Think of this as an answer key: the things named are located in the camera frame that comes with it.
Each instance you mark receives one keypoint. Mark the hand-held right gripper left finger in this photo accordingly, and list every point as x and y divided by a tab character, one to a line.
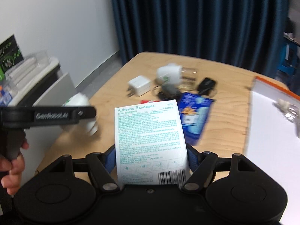
110	159

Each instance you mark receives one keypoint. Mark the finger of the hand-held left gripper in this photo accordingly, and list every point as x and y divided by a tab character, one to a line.
88	114

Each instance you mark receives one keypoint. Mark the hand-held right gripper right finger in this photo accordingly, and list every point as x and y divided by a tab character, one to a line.
192	158

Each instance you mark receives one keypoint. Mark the white adhesive bandage box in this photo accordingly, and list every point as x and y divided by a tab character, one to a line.
150	140

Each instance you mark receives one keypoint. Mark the white charger adapter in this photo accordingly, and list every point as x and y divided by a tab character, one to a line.
139	85

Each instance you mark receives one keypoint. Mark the white box with orange rim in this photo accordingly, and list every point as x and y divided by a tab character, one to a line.
269	145

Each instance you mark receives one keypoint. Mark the person's left hand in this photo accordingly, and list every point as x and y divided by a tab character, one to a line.
14	173

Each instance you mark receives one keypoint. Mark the blue printed pouch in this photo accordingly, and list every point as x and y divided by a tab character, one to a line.
193	114

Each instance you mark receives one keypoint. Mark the clear plastic container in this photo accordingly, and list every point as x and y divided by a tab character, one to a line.
25	68

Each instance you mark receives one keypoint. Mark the small red box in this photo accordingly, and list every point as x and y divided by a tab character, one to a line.
150	101

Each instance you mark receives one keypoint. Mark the black and green box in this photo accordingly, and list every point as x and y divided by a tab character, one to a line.
10	54

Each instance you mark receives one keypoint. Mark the dark plug adapter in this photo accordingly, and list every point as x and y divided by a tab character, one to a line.
170	90

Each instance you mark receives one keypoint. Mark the white plug-in device with bottle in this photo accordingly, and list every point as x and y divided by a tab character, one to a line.
170	73

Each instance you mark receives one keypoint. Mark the clear bottle with white cap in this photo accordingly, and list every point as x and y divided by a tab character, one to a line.
287	109

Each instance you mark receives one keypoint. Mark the dark blue curtain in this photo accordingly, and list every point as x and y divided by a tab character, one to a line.
199	18

